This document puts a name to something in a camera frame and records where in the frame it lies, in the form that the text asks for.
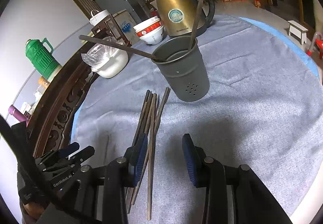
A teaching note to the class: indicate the gold electric kettle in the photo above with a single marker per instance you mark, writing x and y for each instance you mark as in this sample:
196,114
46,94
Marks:
177,16

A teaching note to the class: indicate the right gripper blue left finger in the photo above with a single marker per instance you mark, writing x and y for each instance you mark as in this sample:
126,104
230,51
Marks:
135,157

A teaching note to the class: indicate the purple thermos bottle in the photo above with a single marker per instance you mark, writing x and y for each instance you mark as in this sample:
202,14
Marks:
21,117

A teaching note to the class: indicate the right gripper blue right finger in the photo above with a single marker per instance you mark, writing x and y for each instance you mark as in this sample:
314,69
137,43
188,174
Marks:
194,157

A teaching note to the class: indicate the green thermos flask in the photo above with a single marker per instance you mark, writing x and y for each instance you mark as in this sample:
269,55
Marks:
40,55

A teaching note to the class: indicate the red plastic child chair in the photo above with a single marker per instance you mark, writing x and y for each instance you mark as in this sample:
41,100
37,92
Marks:
318,43

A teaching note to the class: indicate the small white stool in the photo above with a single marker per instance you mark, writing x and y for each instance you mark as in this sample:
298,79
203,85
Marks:
298,30

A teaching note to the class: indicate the grey table cloth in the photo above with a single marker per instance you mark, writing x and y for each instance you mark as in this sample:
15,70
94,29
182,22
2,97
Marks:
287,166

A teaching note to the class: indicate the white pot with plastic bag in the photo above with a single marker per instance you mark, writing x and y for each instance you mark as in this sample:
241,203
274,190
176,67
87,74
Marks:
105,60

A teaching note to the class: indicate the white chest freezer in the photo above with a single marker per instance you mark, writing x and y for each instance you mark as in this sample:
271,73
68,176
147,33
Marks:
126,24

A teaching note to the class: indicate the carved dark wooden sideboard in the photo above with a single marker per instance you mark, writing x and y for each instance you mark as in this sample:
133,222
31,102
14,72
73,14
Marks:
50,125

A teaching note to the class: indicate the person left hand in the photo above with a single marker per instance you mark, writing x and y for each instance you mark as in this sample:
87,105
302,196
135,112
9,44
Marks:
31,212

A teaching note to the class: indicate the orange cup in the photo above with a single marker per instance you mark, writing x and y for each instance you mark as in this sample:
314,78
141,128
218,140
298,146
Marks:
43,82

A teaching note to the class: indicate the dark grey utensil holder cup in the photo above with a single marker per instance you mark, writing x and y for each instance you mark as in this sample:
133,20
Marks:
183,68

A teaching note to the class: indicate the white lidded bucket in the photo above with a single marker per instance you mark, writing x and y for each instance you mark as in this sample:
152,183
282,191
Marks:
97,16

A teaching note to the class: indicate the blue table cover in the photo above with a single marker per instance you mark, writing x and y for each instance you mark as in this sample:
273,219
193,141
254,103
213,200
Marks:
259,86

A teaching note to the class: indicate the dark wooden chair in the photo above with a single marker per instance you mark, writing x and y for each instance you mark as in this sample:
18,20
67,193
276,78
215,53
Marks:
111,28

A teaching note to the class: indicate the red white bowl stack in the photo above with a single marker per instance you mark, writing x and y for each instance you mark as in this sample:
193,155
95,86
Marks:
150,31

